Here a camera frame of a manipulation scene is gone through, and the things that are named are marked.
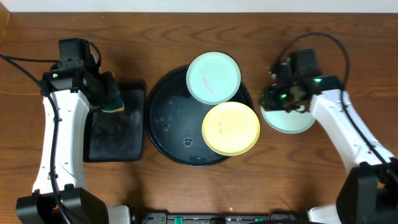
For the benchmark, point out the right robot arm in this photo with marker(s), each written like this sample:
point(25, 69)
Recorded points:
point(369, 194)

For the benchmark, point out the light blue plate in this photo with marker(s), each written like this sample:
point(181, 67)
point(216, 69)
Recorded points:
point(213, 78)
point(290, 123)

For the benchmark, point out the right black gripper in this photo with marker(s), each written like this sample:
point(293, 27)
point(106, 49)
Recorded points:
point(268, 101)

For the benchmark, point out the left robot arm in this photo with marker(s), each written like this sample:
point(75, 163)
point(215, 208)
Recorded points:
point(59, 193)

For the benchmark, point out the yellow plate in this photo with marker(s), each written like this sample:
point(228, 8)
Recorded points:
point(231, 128)

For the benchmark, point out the green yellow sponge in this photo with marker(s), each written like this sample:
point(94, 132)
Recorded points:
point(113, 106)

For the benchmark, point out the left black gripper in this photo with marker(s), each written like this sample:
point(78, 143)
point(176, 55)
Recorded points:
point(109, 90)

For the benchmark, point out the rectangular black tray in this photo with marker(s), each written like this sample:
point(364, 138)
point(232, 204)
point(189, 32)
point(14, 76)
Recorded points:
point(117, 137)

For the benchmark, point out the light blue plate top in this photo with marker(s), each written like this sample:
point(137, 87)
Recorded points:
point(213, 78)

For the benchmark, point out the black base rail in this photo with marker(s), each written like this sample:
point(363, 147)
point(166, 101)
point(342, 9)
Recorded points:
point(185, 218)

